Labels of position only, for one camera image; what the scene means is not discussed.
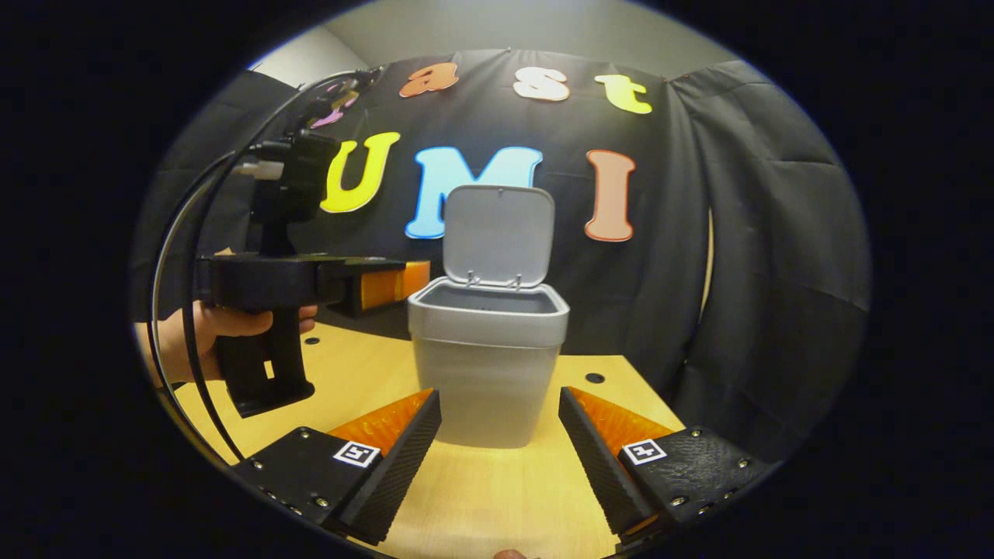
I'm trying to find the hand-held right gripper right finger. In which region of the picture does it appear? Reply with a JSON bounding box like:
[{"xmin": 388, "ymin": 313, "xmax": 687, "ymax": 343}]
[{"xmin": 558, "ymin": 386, "xmax": 777, "ymax": 548}]

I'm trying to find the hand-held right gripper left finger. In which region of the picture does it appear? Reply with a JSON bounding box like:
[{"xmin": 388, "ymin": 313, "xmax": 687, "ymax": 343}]
[{"xmin": 231, "ymin": 388, "xmax": 443, "ymax": 546}]

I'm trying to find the grey desktop garbage bin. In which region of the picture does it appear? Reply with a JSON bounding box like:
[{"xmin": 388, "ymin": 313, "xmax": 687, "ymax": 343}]
[{"xmin": 407, "ymin": 185, "xmax": 571, "ymax": 450}]

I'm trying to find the light wooden desktop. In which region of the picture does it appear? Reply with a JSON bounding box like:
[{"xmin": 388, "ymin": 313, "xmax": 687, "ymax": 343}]
[{"xmin": 159, "ymin": 322, "xmax": 688, "ymax": 559}]

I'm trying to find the black backdrop cloth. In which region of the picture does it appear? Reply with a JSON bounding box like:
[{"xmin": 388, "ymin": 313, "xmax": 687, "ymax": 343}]
[{"xmin": 128, "ymin": 48, "xmax": 872, "ymax": 463}]

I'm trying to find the black cable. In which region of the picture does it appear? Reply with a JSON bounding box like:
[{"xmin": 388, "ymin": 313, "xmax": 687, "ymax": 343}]
[
  {"xmin": 148, "ymin": 151, "xmax": 257, "ymax": 404},
  {"xmin": 182, "ymin": 68, "xmax": 385, "ymax": 463}
]

